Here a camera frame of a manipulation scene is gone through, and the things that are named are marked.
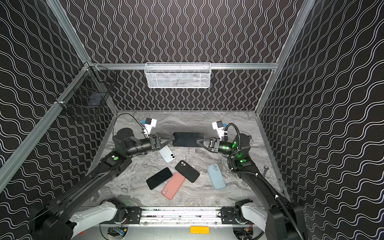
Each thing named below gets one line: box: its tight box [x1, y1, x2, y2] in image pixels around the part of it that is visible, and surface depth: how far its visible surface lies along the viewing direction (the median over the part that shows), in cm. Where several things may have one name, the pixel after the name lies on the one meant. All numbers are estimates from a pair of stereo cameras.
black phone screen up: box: [146, 167, 173, 190], surface depth 88 cm
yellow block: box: [190, 225, 210, 234], surface depth 72 cm
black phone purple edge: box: [172, 132, 204, 147], surface depth 69 cm
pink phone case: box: [161, 172, 186, 201], surface depth 86 cm
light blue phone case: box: [207, 163, 227, 190], surface depth 90 cm
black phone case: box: [175, 160, 200, 183], surface depth 92 cm
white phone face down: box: [158, 145, 176, 164], surface depth 97 cm
